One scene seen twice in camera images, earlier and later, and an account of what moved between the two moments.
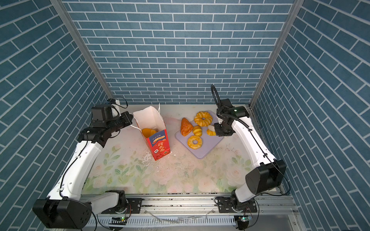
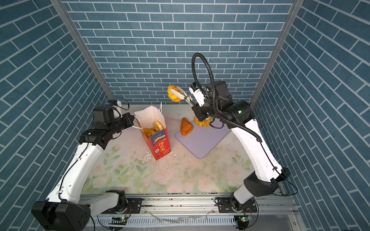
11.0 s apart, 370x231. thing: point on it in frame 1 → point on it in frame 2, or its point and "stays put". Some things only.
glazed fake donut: (190, 142) → (157, 126)
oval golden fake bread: (147, 132) stays put
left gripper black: (127, 121) stays put
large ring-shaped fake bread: (200, 121) stays put
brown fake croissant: (186, 127) stays put
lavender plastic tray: (198, 141) stays put
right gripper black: (218, 132) → (198, 110)
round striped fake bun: (211, 133) → (151, 133)
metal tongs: (211, 127) → (178, 93)
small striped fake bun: (197, 130) → (173, 96)
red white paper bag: (151, 117) stays put
